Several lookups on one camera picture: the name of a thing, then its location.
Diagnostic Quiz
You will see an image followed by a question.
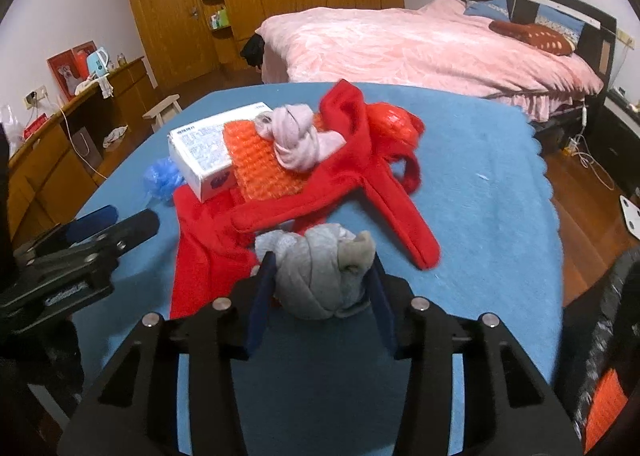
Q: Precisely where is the black nightstand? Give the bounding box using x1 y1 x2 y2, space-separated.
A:
587 90 640 196

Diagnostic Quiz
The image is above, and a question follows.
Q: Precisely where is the white cardboard box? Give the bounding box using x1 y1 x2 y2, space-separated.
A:
168 102 271 202

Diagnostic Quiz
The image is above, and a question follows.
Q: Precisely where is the black trash bag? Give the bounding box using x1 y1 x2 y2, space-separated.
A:
552 247 639 455

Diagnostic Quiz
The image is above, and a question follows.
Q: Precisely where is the light pink rolled sock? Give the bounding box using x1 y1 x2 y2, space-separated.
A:
254 104 346 173

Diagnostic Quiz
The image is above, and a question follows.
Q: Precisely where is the black headboard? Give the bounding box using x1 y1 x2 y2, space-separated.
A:
464 0 617 88

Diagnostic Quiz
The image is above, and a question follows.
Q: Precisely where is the small white stool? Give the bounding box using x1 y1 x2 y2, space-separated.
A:
142 94 182 132

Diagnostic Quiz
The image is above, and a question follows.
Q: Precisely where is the brown patterned pillow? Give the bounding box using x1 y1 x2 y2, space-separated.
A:
489 20 575 56

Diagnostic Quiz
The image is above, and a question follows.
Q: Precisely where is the blue plastic bag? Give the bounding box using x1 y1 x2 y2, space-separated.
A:
143 157 186 201

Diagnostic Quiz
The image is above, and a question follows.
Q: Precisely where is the red picture box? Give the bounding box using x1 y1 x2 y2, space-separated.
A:
47 41 96 101

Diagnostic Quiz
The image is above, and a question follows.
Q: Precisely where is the black cloth on bed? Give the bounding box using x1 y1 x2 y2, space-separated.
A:
240 33 265 70

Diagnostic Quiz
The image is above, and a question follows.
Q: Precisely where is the blue pillow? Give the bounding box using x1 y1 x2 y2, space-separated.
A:
464 0 585 45

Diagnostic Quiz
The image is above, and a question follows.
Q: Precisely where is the wooden desk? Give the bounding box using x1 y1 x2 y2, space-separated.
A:
8 58 157 247

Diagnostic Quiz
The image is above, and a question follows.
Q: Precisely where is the red fleece garment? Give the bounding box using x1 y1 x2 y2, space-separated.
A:
170 80 440 318

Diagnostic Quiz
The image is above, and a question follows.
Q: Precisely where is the white bathroom scale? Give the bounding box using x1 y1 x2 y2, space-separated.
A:
620 195 640 240

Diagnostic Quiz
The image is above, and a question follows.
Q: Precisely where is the bed with pink cover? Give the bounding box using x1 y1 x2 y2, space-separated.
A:
256 0 604 122

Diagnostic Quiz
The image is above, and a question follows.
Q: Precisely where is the blue electric kettle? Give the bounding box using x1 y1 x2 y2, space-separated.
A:
86 47 110 78

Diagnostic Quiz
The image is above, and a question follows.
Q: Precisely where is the grey sock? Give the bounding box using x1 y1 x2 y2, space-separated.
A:
255 223 376 320

